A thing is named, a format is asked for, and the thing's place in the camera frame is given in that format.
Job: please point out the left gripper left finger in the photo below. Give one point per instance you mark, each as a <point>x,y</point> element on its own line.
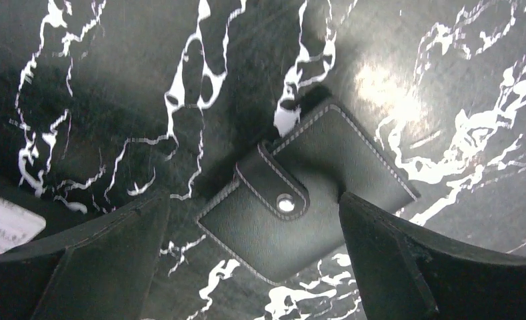
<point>100,269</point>

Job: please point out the white credit card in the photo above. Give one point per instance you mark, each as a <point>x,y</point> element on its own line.
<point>18,225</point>

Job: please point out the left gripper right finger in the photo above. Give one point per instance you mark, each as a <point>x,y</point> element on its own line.
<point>405,271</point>

